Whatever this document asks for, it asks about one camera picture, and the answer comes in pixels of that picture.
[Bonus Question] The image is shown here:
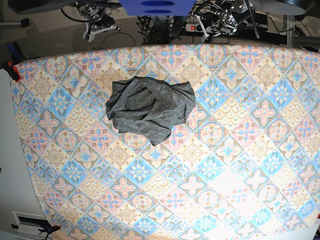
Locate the grey t-shirt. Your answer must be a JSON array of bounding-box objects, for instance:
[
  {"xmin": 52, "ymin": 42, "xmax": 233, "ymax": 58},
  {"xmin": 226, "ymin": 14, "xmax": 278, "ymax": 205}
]
[{"xmin": 105, "ymin": 76, "xmax": 196, "ymax": 147}]

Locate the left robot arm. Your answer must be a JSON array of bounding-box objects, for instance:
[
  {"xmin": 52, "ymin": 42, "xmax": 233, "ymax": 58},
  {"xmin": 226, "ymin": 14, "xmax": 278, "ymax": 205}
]
[{"xmin": 191, "ymin": 0, "xmax": 260, "ymax": 43}]

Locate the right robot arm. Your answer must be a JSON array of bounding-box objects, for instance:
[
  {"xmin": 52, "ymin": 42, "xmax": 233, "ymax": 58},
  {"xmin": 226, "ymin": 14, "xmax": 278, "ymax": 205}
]
[{"xmin": 60, "ymin": 0, "xmax": 122, "ymax": 42}]

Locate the white power strip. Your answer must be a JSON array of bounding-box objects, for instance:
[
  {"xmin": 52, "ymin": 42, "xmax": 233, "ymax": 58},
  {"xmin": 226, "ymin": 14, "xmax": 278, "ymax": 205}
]
[{"xmin": 185, "ymin": 23, "xmax": 203, "ymax": 33}]

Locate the patterned tablecloth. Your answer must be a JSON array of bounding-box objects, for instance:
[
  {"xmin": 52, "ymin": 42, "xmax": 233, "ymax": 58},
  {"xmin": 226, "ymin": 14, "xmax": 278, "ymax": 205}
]
[{"xmin": 9, "ymin": 43, "xmax": 320, "ymax": 240}]

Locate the blue black clamp bottom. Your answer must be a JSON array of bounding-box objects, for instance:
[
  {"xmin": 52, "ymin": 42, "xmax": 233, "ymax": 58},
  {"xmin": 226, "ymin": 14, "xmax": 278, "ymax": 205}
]
[{"xmin": 11, "ymin": 224, "xmax": 61, "ymax": 238}]

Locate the red black clamp left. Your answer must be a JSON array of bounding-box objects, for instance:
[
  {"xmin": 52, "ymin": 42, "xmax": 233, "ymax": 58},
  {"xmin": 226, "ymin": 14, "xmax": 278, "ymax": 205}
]
[{"xmin": 2, "ymin": 60, "xmax": 22, "ymax": 83}]

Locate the white floor vent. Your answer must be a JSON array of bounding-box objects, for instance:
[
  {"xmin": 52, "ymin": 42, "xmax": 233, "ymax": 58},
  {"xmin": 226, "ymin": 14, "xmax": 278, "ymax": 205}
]
[{"xmin": 11, "ymin": 211, "xmax": 50, "ymax": 240}]

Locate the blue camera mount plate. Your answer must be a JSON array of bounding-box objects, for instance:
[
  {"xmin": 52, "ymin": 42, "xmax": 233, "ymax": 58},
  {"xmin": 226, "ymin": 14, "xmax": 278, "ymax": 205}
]
[{"xmin": 119, "ymin": 0, "xmax": 196, "ymax": 16}]

